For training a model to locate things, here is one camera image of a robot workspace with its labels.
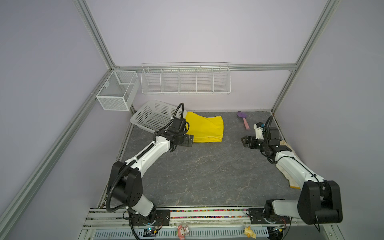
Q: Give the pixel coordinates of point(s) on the yellow duck figure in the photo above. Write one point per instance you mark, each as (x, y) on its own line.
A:
(250, 233)

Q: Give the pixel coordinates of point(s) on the aluminium frame profile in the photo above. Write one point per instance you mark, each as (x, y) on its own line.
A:
(24, 197)

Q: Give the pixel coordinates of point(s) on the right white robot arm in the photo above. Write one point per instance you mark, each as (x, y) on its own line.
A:
(320, 199)

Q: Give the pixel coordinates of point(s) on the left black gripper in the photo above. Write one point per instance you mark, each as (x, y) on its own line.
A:
(187, 139)

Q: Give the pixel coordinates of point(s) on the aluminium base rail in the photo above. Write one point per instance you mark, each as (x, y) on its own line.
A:
(205, 223)

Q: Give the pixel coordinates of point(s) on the beige leather work glove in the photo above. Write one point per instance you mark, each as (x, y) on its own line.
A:
(284, 143)

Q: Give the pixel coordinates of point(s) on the white cotton work glove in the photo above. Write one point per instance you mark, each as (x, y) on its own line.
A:
(290, 168)

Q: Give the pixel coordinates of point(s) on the small white mesh wall basket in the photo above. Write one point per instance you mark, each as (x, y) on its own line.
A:
(119, 91)

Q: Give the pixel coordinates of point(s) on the purple pink toy spoon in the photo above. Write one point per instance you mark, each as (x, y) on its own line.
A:
(243, 116)

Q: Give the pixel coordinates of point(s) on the yellow trousers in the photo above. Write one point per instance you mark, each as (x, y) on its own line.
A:
(205, 130)

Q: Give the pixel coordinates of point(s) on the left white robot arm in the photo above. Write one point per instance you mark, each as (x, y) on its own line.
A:
(125, 187)

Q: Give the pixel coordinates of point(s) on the long white wire shelf basket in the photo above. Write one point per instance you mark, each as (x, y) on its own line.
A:
(188, 78)

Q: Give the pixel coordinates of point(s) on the white plastic laundry basket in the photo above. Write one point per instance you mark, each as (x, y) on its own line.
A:
(156, 115)

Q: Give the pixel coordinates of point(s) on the pink plush figure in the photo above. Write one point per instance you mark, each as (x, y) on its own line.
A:
(183, 231)

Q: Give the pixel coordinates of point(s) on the green circuit board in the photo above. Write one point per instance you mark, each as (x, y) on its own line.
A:
(150, 232)

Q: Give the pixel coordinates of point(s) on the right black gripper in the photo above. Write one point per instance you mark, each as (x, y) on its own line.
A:
(247, 138)

